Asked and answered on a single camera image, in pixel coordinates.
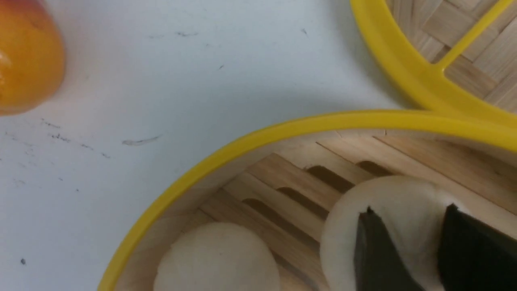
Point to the bamboo steamer tray yellow rim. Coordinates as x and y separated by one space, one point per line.
282 181

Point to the woven bamboo steamer lid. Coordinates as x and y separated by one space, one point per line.
454 56

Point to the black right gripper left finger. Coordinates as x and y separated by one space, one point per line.
377 264

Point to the orange toy tangerine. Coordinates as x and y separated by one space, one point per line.
32 55

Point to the white bun front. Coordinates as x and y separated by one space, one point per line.
413 212

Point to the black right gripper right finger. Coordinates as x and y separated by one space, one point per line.
473 256

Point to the white bun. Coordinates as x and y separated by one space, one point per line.
413 212
218 257

